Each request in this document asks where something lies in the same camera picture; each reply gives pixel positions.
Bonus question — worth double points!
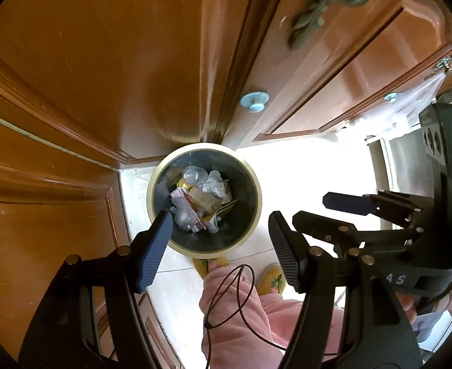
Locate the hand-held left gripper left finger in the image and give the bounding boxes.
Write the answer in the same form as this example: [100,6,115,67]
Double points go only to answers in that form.
[16,211,175,369]

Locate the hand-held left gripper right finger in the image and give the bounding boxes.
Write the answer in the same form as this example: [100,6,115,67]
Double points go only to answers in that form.
[268,211,424,369]

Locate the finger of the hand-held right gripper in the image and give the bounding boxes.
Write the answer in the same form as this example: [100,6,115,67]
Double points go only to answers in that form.
[323,190,434,231]
[292,211,422,257]

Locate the pink carton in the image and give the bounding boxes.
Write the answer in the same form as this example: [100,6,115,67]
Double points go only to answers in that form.
[170,188,207,233]

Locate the round trash bin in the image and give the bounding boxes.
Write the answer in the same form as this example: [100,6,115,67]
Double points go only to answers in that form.
[146,143,264,259]

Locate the clear plastic cup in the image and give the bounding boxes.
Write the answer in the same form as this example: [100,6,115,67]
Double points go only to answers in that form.
[183,166,210,185]

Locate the white tissue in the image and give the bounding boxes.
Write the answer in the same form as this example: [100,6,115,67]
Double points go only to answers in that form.
[201,169,230,200]

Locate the person's right hand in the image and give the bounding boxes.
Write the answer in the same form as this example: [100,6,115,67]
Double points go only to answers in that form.
[394,293,419,326]

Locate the yellow slipper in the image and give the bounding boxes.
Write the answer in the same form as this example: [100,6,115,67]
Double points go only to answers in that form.
[257,263,288,300]
[192,256,231,282]

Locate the stainless appliance front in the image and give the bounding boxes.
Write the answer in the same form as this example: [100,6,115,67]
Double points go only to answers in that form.
[366,131,438,231]

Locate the person's pink trousers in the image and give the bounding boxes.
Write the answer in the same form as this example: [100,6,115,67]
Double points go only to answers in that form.
[199,265,345,369]

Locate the clear hanging plastic bag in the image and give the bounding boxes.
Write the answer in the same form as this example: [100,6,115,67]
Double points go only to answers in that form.
[364,73,445,139]

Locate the metal cabinet hook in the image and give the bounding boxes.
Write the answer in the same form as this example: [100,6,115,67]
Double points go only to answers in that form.
[433,56,452,75]

